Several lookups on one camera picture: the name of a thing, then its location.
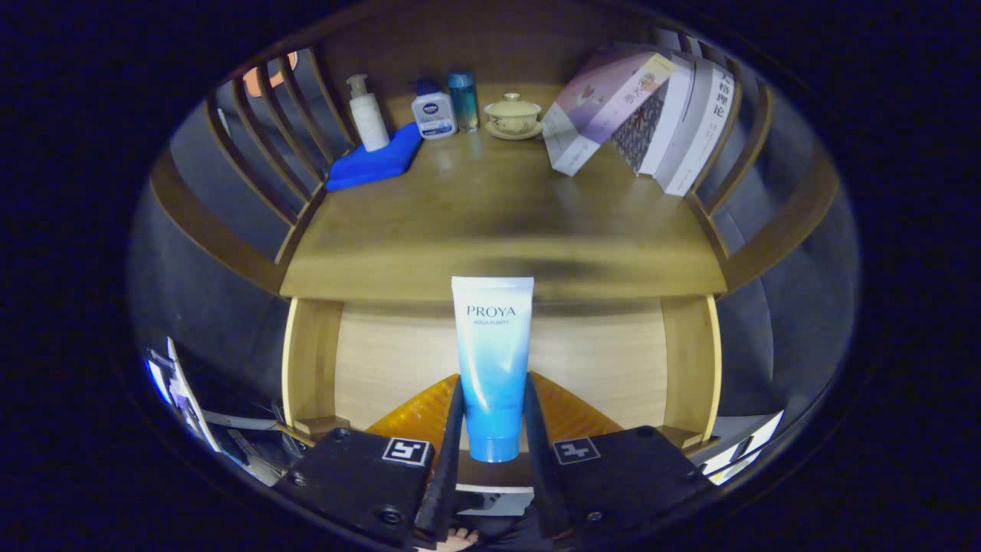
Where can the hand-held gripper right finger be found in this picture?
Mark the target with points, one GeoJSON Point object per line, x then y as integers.
{"type": "Point", "coordinates": [540, 475]}

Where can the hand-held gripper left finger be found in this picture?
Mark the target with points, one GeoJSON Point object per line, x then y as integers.
{"type": "Point", "coordinates": [448, 475]}

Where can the wooden drawer with black knob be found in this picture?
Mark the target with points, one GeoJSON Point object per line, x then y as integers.
{"type": "Point", "coordinates": [398, 360]}

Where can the blue cosmetic tube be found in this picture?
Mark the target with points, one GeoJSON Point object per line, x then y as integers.
{"type": "Point", "coordinates": [494, 345]}

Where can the wooden countertop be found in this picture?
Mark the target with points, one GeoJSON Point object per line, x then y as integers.
{"type": "Point", "coordinates": [498, 222]}

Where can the wooden cabinet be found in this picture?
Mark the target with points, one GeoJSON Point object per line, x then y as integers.
{"type": "Point", "coordinates": [475, 46]}

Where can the person's foot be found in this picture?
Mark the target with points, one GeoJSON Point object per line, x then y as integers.
{"type": "Point", "coordinates": [457, 541]}

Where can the white framed panel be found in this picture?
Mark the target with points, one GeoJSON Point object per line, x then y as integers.
{"type": "Point", "coordinates": [747, 452]}

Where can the white and blue equipment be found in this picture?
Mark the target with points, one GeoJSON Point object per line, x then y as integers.
{"type": "Point", "coordinates": [184, 399]}

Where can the blue folded cloth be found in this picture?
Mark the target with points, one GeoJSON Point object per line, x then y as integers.
{"type": "Point", "coordinates": [368, 165]}

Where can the dark patterned book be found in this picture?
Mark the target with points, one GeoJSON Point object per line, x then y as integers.
{"type": "Point", "coordinates": [640, 130]}

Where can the beige lidded teacup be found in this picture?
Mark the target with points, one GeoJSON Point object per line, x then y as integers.
{"type": "Point", "coordinates": [512, 116]}

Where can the white lotion bottle blue cap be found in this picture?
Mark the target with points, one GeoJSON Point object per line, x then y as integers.
{"type": "Point", "coordinates": [434, 115]}

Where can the white pump bottle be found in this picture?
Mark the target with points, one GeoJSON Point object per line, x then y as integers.
{"type": "Point", "coordinates": [370, 123]}

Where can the slim teal bottle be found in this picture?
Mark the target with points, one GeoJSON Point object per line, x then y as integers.
{"type": "Point", "coordinates": [464, 103]}

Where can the purple cover book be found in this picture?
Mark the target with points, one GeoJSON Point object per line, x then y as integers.
{"type": "Point", "coordinates": [598, 107]}

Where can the white book black spine print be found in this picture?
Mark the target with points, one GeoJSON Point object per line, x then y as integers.
{"type": "Point", "coordinates": [701, 130]}

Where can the plain white book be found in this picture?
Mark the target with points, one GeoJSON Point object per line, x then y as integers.
{"type": "Point", "coordinates": [670, 115]}

